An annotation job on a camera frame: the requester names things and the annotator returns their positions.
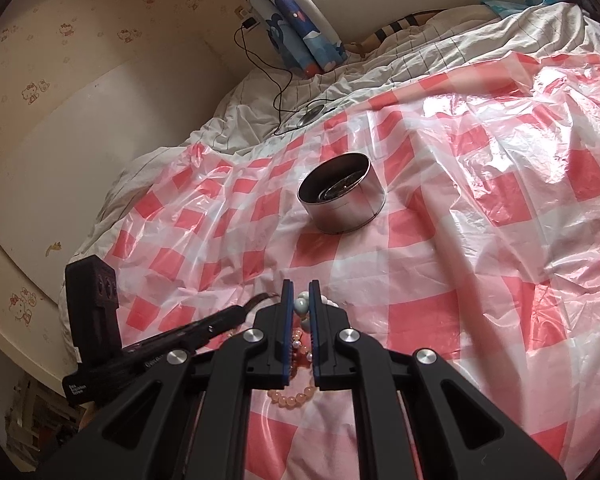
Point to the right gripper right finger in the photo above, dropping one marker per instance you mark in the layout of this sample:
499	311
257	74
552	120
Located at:
416	416

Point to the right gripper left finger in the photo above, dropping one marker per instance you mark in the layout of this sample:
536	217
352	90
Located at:
186	417

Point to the silver metal bangle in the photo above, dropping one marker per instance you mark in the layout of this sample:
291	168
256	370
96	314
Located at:
340	187

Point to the white headboard panel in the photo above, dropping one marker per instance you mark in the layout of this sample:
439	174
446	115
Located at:
53	185

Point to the red white checkered plastic sheet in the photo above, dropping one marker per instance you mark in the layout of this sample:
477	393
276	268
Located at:
487	249

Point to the round silver metal tin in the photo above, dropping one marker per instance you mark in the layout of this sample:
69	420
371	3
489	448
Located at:
349	212

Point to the round grey charger puck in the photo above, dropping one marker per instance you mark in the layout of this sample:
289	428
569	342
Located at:
314	112

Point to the striped pillow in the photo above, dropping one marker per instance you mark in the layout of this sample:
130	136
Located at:
375	40

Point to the white grid bedsheet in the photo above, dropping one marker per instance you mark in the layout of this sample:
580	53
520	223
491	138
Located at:
450	40

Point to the light blue plastic bag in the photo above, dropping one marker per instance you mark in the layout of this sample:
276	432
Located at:
530	0

